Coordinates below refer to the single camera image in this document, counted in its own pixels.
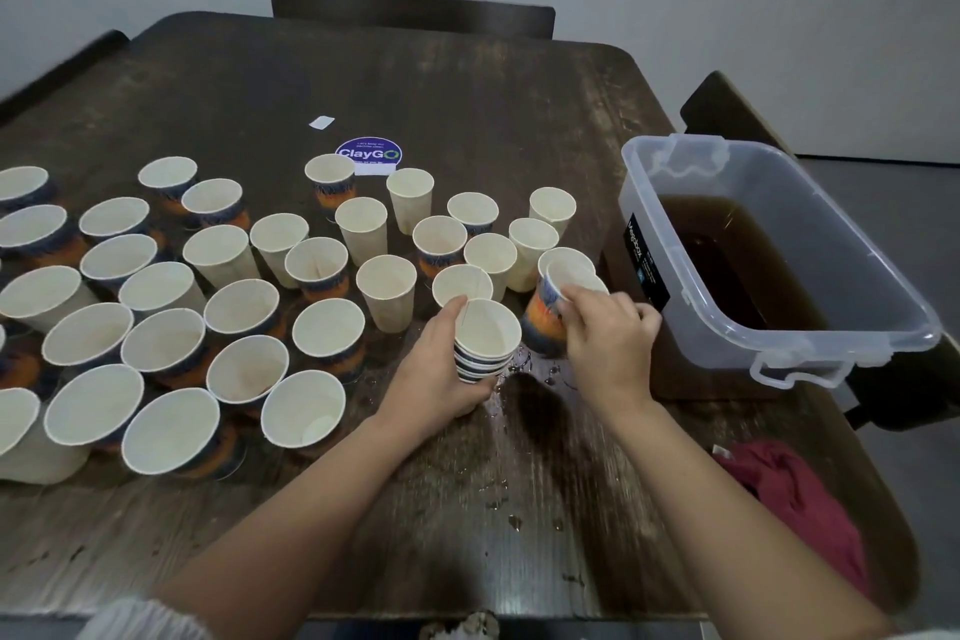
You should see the patterned paper cup stack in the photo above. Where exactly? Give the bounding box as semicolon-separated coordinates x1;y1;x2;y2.
454;297;525;383

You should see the orange blue patterned paper cup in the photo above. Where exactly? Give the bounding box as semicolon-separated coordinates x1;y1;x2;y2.
522;246;602;356

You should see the person's left forearm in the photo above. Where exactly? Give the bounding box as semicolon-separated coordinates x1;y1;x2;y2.
157;414;452;640

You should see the dark wooden table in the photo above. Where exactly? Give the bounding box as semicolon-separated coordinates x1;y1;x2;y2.
0;12;924;619

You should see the group of paper cups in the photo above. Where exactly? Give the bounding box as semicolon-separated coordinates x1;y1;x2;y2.
0;155;579;484

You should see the dark red cloth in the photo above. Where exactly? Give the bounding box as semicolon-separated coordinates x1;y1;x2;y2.
717;437;872;596

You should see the person's left hand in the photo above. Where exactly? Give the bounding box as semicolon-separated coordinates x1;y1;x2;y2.
372;296;497;439

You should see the clear plastic storage bin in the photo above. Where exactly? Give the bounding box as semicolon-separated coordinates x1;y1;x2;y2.
618;134;945;394

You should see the person's right forearm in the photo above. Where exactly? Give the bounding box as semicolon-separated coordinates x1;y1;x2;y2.
607;399;894;640

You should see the dark wooden chair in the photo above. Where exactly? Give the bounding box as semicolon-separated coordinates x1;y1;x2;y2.
270;0;558;41
678;71;960;431

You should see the person's right hand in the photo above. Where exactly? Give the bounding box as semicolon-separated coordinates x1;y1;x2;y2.
558;284;665;416

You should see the round blue sticker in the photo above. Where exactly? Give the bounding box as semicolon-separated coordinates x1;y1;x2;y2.
334;135;405;176

